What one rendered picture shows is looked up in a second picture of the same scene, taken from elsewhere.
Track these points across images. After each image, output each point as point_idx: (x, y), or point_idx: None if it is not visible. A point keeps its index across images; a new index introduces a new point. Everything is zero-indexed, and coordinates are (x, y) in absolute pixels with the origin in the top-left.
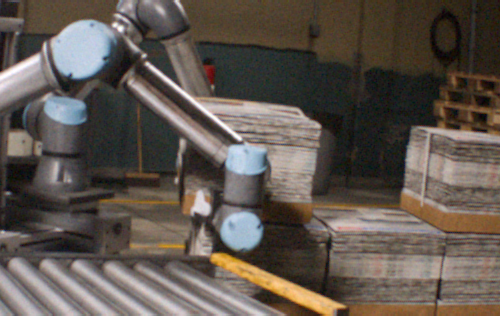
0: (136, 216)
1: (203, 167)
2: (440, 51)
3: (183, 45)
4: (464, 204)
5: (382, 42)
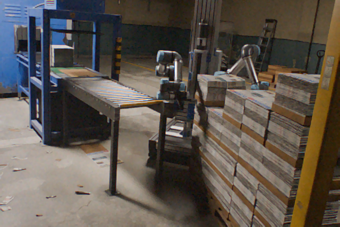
0: None
1: (197, 87)
2: None
3: (245, 61)
4: (226, 110)
5: None
